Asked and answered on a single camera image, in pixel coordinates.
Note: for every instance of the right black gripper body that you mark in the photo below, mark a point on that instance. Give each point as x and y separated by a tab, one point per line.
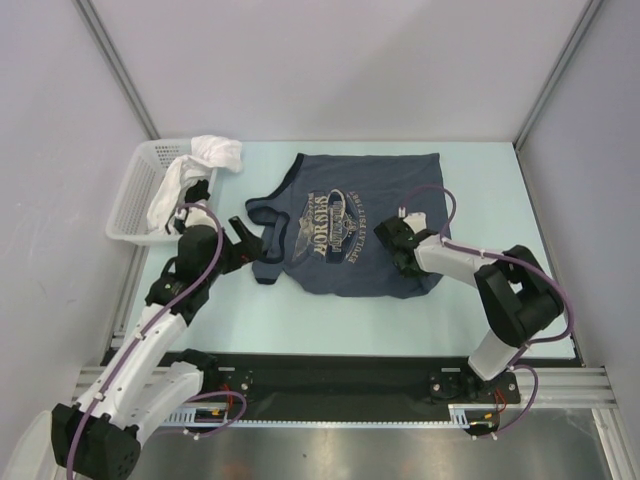
407	272

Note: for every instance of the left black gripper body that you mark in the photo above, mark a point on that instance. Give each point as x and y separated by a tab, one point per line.
232	257

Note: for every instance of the blue tank top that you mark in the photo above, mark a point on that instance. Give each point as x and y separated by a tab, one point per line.
318	224

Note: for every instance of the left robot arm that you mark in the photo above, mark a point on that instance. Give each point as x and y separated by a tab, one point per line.
101	435

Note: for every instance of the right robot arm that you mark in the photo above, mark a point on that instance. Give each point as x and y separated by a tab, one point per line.
519	300

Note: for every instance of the black tank top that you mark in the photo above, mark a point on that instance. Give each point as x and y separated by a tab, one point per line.
198	193

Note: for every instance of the white tank top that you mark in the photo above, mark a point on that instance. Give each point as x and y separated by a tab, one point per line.
208	154

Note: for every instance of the white plastic basket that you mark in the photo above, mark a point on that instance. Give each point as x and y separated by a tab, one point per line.
145	172

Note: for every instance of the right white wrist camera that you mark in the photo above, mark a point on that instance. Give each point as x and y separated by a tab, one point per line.
416	221

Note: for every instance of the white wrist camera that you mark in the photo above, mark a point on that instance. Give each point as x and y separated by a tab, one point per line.
189	217
416	221

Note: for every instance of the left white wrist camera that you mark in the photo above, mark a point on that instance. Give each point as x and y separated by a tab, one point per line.
189	217

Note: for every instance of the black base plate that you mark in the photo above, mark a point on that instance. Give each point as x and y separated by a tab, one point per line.
325	388

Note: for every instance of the slotted cable duct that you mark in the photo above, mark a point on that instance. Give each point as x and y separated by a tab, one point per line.
201	418

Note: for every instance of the aluminium front rail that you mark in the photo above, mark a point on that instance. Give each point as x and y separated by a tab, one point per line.
557	387

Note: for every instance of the left aluminium frame post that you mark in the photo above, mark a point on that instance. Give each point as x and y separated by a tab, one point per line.
106	46

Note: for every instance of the aluminium frame post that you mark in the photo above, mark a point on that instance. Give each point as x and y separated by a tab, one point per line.
106	46
578	33

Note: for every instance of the right aluminium frame post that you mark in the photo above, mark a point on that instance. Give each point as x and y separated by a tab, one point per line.
578	33

